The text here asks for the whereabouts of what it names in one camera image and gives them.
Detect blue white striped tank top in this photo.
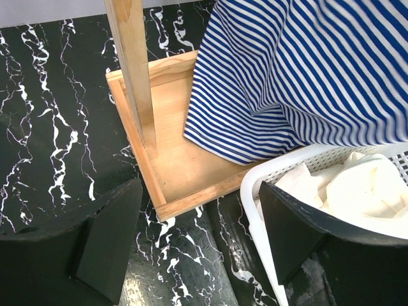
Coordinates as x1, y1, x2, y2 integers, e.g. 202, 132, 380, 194
184, 1, 407, 165

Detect wooden clothes rack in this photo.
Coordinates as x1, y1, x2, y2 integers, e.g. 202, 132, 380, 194
105, 1, 251, 221

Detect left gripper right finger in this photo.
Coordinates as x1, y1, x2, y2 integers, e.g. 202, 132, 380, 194
259, 182, 407, 305

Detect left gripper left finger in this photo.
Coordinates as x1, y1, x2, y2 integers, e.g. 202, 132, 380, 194
1, 178, 143, 305

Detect white perforated plastic basket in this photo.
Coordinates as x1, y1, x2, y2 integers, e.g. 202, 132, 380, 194
240, 145, 407, 305

